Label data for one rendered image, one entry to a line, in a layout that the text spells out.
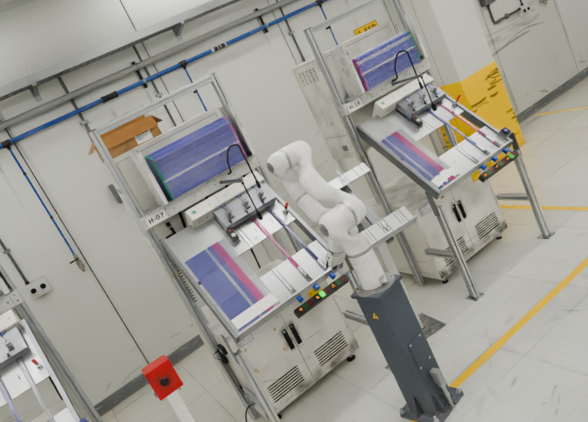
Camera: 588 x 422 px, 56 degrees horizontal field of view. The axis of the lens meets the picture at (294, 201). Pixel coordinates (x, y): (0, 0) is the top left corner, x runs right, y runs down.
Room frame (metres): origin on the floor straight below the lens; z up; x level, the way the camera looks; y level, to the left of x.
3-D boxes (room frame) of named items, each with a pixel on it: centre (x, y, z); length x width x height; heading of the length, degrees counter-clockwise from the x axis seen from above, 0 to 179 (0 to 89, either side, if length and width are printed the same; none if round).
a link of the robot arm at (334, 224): (2.34, -0.14, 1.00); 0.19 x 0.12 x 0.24; 116
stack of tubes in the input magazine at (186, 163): (3.11, 0.38, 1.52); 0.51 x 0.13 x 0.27; 114
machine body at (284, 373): (3.19, 0.48, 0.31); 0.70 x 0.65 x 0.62; 114
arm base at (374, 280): (2.35, -0.17, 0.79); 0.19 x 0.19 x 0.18
